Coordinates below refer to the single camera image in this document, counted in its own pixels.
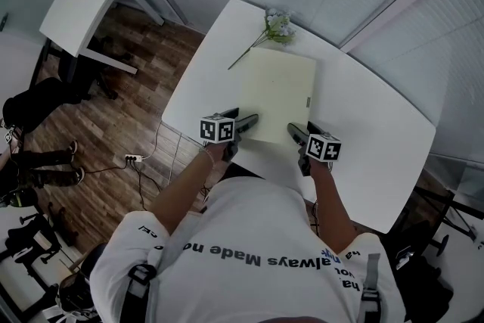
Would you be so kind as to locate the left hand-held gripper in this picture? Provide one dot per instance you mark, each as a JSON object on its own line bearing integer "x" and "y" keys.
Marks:
{"x": 217, "y": 128}

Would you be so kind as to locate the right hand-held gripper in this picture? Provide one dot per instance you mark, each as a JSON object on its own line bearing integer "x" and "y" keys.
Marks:
{"x": 321, "y": 147}

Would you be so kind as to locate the small white side table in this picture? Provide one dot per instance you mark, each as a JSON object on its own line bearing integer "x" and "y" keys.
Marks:
{"x": 83, "y": 7}

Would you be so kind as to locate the white power strip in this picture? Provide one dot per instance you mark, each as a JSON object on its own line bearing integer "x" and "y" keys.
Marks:
{"x": 134, "y": 158}

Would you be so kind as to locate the person's dark trousers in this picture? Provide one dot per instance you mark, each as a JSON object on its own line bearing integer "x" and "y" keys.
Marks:
{"x": 238, "y": 172}

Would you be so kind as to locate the white desk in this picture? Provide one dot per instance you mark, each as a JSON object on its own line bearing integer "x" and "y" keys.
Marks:
{"x": 370, "y": 147}

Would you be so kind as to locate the artificial flower sprig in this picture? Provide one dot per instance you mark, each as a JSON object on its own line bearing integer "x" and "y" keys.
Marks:
{"x": 278, "y": 24}

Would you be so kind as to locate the person's right forearm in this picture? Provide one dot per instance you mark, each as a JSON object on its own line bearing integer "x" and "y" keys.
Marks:
{"x": 332, "y": 200}

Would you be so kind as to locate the black frame table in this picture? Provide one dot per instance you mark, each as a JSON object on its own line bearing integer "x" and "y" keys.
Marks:
{"x": 465, "y": 210}

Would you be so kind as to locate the black equipment stand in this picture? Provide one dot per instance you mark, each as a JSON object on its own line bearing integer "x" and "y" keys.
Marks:
{"x": 26, "y": 238}

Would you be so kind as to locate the black backpack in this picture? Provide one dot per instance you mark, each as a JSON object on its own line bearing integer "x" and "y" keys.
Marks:
{"x": 427, "y": 295}

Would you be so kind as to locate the person's left forearm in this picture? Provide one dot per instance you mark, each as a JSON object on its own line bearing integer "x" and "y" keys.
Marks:
{"x": 181, "y": 193}

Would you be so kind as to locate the black swivel chair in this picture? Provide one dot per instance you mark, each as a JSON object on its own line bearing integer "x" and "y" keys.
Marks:
{"x": 412, "y": 238}

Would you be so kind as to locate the person's white printed T-shirt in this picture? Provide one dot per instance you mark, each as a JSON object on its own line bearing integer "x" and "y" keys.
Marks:
{"x": 246, "y": 257}

